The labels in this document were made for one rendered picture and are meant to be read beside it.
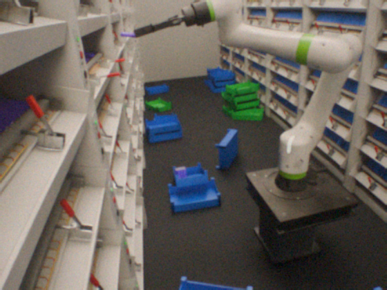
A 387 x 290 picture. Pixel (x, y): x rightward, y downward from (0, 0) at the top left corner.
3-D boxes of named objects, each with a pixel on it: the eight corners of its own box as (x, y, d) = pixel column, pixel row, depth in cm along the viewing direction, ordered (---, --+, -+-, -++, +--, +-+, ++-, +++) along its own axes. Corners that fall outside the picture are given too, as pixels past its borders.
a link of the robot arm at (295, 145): (313, 166, 133) (318, 128, 125) (300, 183, 123) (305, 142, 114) (287, 159, 141) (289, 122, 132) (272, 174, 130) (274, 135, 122)
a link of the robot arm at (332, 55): (351, 72, 105) (360, 40, 99) (342, 81, 97) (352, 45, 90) (305, 61, 115) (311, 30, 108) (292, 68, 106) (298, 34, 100)
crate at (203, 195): (213, 187, 199) (213, 177, 195) (221, 205, 181) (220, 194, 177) (169, 194, 196) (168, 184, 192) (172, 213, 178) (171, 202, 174)
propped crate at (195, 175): (173, 177, 214) (172, 166, 213) (201, 172, 216) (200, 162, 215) (176, 188, 185) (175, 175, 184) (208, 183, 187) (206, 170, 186)
